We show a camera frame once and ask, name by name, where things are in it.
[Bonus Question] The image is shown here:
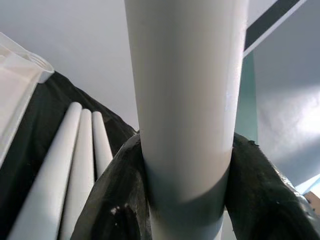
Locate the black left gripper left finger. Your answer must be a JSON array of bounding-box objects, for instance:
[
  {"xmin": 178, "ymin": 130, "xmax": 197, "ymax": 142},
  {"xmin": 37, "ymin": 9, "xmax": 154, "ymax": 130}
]
[{"xmin": 69, "ymin": 134, "xmax": 151, "ymax": 240}]

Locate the white plastic table top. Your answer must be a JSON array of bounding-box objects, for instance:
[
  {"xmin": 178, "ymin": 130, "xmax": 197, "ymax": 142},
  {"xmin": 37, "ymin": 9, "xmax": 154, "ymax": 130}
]
[{"xmin": 0, "ymin": 31, "xmax": 55, "ymax": 166}]

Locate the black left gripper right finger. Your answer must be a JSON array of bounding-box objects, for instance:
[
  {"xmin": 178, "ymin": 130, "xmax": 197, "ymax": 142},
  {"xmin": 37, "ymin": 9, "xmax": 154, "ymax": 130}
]
[{"xmin": 225, "ymin": 131, "xmax": 320, "ymax": 240}]

